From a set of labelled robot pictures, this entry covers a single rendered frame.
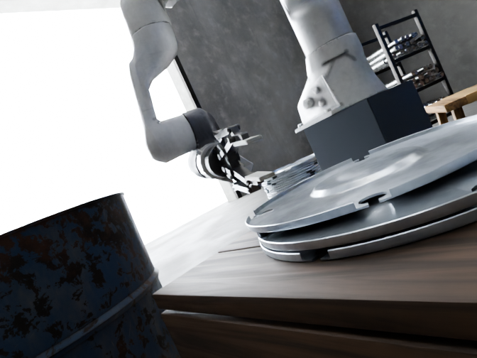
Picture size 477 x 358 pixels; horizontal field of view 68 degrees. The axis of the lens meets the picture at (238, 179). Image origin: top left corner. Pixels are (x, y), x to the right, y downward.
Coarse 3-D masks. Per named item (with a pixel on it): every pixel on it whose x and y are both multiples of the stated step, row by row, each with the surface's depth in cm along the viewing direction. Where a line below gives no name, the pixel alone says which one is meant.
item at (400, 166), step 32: (448, 128) 44; (384, 160) 38; (416, 160) 33; (448, 160) 28; (288, 192) 51; (320, 192) 37; (352, 192) 32; (384, 192) 27; (256, 224) 38; (288, 224) 30
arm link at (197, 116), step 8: (184, 112) 87; (192, 112) 86; (200, 112) 86; (208, 112) 88; (192, 120) 85; (200, 120) 85; (208, 120) 86; (192, 128) 84; (200, 128) 85; (208, 128) 86; (216, 128) 88; (200, 136) 86; (208, 136) 86; (200, 144) 86; (192, 152) 90; (192, 160) 88; (192, 168) 89; (200, 176) 89
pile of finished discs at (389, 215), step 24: (408, 192) 27; (432, 192) 24; (456, 192) 22; (360, 216) 27; (384, 216) 24; (408, 216) 20; (432, 216) 20; (456, 216) 20; (264, 240) 30; (288, 240) 29; (312, 240) 24; (336, 240) 23; (360, 240) 22; (384, 240) 21; (408, 240) 21
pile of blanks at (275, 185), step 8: (312, 160) 139; (296, 168) 137; (304, 168) 137; (312, 168) 138; (320, 168) 140; (280, 176) 139; (288, 176) 138; (296, 176) 137; (304, 176) 137; (264, 184) 157; (272, 184) 150; (280, 184) 140; (288, 184) 139; (272, 192) 145
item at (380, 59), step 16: (416, 16) 263; (384, 32) 293; (416, 32) 260; (384, 48) 251; (400, 48) 254; (416, 48) 258; (432, 48) 264; (384, 64) 261; (400, 64) 294; (400, 80) 251; (416, 80) 254; (432, 80) 263; (448, 96) 267; (448, 112) 264
